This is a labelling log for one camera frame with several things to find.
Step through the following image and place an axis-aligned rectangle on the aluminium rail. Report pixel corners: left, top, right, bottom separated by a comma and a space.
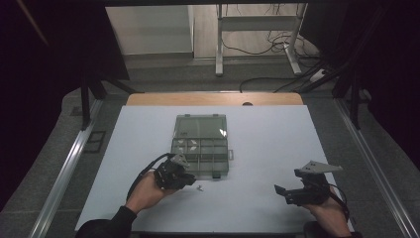
28, 98, 104, 238
334, 98, 420, 238

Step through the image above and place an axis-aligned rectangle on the white power strip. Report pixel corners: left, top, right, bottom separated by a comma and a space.
309, 67, 327, 83

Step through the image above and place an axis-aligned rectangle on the person's right hand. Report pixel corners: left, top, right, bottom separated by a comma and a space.
301, 188, 353, 238

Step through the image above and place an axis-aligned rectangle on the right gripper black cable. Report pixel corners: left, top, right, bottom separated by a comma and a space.
326, 182, 351, 222

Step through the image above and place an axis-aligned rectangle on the dark floor plate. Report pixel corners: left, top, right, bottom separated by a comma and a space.
82, 130, 107, 154

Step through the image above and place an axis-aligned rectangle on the dark curtain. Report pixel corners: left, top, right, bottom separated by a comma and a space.
0, 0, 131, 212
300, 0, 420, 173

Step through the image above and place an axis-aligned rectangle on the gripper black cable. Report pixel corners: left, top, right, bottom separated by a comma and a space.
126, 152, 173, 201
326, 182, 351, 222

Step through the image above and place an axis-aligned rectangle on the tangle of black cables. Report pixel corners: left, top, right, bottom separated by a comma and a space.
221, 30, 320, 67

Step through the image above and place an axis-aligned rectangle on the white board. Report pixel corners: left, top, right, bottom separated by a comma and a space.
74, 104, 355, 234

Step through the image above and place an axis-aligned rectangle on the black floor cable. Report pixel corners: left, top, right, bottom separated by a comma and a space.
239, 76, 310, 94

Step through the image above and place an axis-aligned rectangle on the dark transparent compartment box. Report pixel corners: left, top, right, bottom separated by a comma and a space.
169, 113, 235, 179

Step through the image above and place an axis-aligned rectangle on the black metal stand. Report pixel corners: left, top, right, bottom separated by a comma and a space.
298, 0, 397, 131
79, 70, 144, 131

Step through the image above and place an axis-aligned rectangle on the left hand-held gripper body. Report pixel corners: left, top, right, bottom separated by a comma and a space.
154, 153, 191, 191

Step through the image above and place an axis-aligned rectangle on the white cabinet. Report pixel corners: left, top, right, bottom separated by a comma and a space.
105, 4, 195, 56

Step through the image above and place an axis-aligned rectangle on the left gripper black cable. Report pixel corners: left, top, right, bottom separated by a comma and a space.
126, 152, 173, 201

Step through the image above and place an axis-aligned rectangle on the person's left hand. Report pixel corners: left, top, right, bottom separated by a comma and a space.
125, 171, 176, 215

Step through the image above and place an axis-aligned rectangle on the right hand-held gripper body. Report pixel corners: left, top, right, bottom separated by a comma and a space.
283, 160, 344, 206

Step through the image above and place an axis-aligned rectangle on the white desk frame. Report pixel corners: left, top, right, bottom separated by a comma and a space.
215, 3, 308, 77

